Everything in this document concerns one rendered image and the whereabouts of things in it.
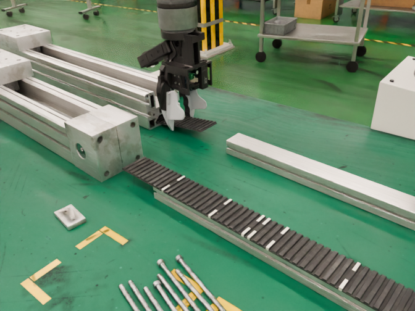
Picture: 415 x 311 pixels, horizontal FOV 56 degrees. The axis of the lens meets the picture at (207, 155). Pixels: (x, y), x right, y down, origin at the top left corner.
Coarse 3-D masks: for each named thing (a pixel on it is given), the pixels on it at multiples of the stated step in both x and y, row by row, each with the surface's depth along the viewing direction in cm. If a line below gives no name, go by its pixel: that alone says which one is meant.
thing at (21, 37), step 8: (0, 32) 121; (8, 32) 121; (16, 32) 121; (24, 32) 120; (32, 32) 120; (40, 32) 119; (48, 32) 121; (0, 40) 123; (8, 40) 119; (16, 40) 115; (24, 40) 116; (32, 40) 118; (40, 40) 120; (48, 40) 122; (16, 48) 117; (24, 48) 117; (32, 48) 121
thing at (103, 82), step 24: (0, 48) 130; (48, 48) 120; (48, 72) 110; (72, 72) 101; (96, 72) 97; (120, 72) 99; (144, 72) 96; (96, 96) 98; (120, 96) 90; (144, 96) 84; (144, 120) 87
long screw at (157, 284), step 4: (156, 280) 49; (156, 284) 49; (160, 284) 49; (156, 288) 49; (160, 288) 49; (160, 292) 48; (164, 292) 48; (164, 296) 48; (164, 300) 47; (168, 300) 47; (168, 304) 47; (172, 304) 47; (172, 308) 46
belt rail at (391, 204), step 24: (240, 144) 74; (264, 144) 74; (264, 168) 72; (288, 168) 68; (312, 168) 66; (336, 168) 66; (336, 192) 64; (360, 192) 60; (384, 192) 60; (384, 216) 59; (408, 216) 57
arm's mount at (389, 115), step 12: (408, 60) 89; (396, 72) 83; (408, 72) 84; (384, 84) 79; (396, 84) 78; (408, 84) 78; (384, 96) 80; (396, 96) 78; (408, 96) 77; (384, 108) 81; (396, 108) 79; (408, 108) 78; (372, 120) 83; (384, 120) 82; (396, 120) 80; (408, 120) 79; (396, 132) 81; (408, 132) 80
